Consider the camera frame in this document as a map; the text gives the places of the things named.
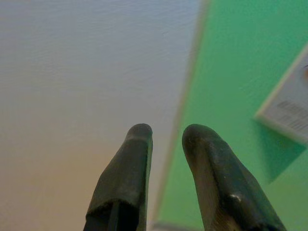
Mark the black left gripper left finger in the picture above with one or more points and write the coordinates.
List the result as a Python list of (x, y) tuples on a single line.
[(125, 173)]

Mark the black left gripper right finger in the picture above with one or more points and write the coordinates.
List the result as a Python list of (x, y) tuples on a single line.
[(216, 173)]

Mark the white barcode label box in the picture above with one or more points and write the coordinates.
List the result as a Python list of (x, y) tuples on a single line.
[(288, 103)]

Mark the green wall board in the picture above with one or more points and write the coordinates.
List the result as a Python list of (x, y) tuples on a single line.
[(228, 60)]

